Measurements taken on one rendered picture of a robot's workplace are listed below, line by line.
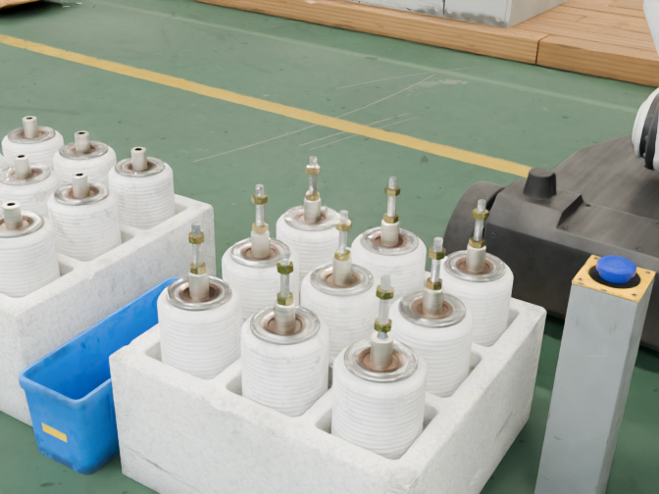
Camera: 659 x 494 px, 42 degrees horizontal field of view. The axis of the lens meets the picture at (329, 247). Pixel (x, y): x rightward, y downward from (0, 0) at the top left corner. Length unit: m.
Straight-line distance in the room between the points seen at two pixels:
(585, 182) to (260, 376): 0.82
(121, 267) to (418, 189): 0.84
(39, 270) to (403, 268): 0.47
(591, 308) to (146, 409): 0.51
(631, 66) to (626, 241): 1.52
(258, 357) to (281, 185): 1.01
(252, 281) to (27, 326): 0.30
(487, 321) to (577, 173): 0.60
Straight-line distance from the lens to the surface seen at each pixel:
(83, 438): 1.11
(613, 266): 0.95
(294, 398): 0.94
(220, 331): 0.98
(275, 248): 1.09
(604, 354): 0.97
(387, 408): 0.87
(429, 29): 3.04
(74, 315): 1.21
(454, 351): 0.96
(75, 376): 1.21
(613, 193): 1.55
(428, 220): 1.76
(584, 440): 1.04
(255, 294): 1.05
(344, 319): 1.00
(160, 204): 1.32
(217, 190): 1.87
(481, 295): 1.04
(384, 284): 0.83
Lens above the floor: 0.76
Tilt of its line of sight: 28 degrees down
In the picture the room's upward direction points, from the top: 2 degrees clockwise
